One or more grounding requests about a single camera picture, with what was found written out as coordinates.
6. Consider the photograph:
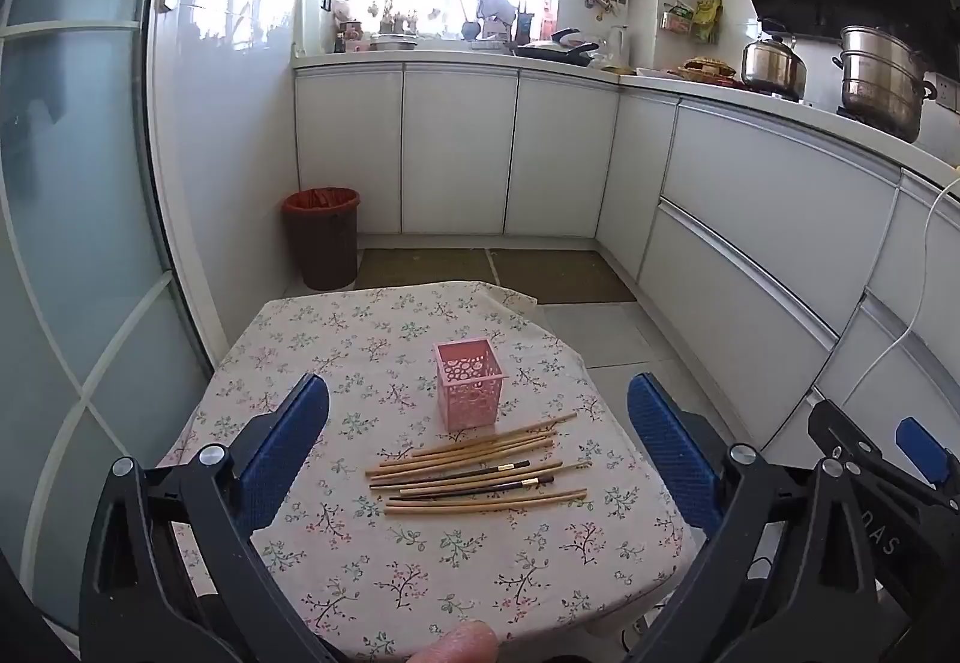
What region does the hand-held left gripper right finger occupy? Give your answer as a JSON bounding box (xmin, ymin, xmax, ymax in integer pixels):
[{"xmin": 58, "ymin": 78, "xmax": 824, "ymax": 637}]
[{"xmin": 626, "ymin": 373, "xmax": 901, "ymax": 663}]

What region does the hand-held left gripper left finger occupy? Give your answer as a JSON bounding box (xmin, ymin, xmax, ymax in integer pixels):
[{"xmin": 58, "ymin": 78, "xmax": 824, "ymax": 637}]
[{"xmin": 79, "ymin": 373, "xmax": 353, "ymax": 663}]

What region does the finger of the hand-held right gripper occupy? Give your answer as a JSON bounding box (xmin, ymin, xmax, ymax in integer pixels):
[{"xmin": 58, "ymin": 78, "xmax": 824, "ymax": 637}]
[
  {"xmin": 806, "ymin": 397, "xmax": 960, "ymax": 626},
  {"xmin": 895, "ymin": 415, "xmax": 960, "ymax": 488}
]

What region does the dark brown chopstick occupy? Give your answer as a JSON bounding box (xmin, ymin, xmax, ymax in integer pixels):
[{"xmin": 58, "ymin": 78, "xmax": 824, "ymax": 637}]
[
  {"xmin": 388, "ymin": 475, "xmax": 556, "ymax": 503},
  {"xmin": 367, "ymin": 460, "xmax": 531, "ymax": 488}
]

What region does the pile of wooden chopsticks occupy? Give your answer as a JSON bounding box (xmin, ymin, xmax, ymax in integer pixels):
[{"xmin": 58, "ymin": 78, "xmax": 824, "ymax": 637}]
[{"xmin": 365, "ymin": 412, "xmax": 593, "ymax": 515}]

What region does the pink perforated chopstick holder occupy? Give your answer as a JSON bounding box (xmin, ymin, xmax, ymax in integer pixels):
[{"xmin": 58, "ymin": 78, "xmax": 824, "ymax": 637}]
[{"xmin": 433, "ymin": 338, "xmax": 503, "ymax": 433}]

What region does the person's left hand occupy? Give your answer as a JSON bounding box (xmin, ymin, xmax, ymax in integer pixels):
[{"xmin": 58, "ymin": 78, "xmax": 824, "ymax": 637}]
[{"xmin": 411, "ymin": 620, "xmax": 500, "ymax": 663}]

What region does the floral tablecloth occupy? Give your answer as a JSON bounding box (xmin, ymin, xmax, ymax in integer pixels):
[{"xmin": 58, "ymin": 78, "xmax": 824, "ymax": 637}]
[{"xmin": 154, "ymin": 280, "xmax": 695, "ymax": 663}]

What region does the brown trash bin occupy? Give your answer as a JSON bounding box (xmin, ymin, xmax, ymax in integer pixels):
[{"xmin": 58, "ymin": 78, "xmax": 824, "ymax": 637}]
[{"xmin": 282, "ymin": 187, "xmax": 362, "ymax": 291}]

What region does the brown floor mat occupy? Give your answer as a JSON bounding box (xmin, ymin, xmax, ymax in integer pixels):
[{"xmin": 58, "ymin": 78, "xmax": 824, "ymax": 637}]
[
  {"xmin": 487, "ymin": 248, "xmax": 638, "ymax": 305},
  {"xmin": 352, "ymin": 248, "xmax": 500, "ymax": 293}
]

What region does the red trash bag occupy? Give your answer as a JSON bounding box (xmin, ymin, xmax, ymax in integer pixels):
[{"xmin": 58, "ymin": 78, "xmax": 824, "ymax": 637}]
[{"xmin": 282, "ymin": 187, "xmax": 362, "ymax": 218}]

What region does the row of white kitchen cabinets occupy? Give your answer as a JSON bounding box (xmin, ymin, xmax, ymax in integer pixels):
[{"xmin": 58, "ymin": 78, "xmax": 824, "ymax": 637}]
[{"xmin": 292, "ymin": 63, "xmax": 960, "ymax": 484}]

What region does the frosted glass door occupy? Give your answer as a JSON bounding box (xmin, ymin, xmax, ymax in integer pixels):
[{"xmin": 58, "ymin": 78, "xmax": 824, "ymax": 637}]
[{"xmin": 0, "ymin": 0, "xmax": 226, "ymax": 634}]

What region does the gas stove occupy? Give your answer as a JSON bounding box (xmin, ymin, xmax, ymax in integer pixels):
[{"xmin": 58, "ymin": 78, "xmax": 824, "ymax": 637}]
[{"xmin": 739, "ymin": 79, "xmax": 927, "ymax": 143}]

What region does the steel steamer pot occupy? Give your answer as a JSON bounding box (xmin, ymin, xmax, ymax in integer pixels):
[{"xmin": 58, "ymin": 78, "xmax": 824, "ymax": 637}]
[{"xmin": 831, "ymin": 25, "xmax": 938, "ymax": 143}]

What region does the woven basket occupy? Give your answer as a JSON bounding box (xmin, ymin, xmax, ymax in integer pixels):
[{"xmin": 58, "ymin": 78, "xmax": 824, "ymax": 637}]
[{"xmin": 679, "ymin": 57, "xmax": 740, "ymax": 83}]

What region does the steel kettle pot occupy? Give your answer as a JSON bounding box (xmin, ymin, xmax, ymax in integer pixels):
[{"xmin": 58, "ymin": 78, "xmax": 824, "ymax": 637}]
[{"xmin": 741, "ymin": 33, "xmax": 809, "ymax": 101}]

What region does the black frying pan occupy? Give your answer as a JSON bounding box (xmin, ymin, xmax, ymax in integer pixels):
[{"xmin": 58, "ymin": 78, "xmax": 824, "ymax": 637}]
[{"xmin": 514, "ymin": 39, "xmax": 601, "ymax": 68}]

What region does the yellow green packet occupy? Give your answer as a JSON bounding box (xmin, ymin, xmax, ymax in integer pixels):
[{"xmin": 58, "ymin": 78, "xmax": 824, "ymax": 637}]
[{"xmin": 691, "ymin": 0, "xmax": 722, "ymax": 44}]

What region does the white cable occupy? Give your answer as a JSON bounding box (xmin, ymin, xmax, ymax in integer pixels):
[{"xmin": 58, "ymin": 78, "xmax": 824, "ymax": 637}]
[{"xmin": 847, "ymin": 172, "xmax": 960, "ymax": 401}]

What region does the wall rack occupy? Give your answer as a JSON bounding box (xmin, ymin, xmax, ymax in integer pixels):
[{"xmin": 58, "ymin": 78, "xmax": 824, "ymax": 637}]
[{"xmin": 660, "ymin": 0, "xmax": 722, "ymax": 45}]

